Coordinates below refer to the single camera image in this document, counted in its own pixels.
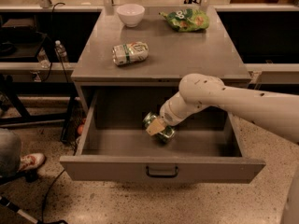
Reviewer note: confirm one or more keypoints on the white bowl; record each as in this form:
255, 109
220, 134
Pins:
131, 14

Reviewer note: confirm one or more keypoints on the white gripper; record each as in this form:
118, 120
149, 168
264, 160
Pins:
167, 114

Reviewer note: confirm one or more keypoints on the white orange sneaker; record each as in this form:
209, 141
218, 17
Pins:
31, 161

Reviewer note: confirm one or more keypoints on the white green soda can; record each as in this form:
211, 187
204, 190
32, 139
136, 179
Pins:
130, 53

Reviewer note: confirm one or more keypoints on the open grey top drawer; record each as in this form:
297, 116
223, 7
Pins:
115, 146

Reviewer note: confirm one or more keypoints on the clear plastic water bottle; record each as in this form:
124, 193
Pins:
61, 52

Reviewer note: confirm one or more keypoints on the black side table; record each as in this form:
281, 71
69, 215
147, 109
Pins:
30, 66

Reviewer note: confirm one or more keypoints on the black white striped pole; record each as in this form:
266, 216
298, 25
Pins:
13, 207

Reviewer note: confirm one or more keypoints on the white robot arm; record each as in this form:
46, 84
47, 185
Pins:
277, 202

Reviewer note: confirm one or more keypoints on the grey metal cabinet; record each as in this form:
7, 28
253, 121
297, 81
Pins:
172, 55

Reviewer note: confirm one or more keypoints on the black drawer handle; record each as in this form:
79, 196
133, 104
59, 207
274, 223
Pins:
167, 173

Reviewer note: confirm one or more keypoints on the green chip bag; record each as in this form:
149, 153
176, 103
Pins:
187, 20

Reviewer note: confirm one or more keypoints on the black wire basket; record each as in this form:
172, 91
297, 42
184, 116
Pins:
74, 116

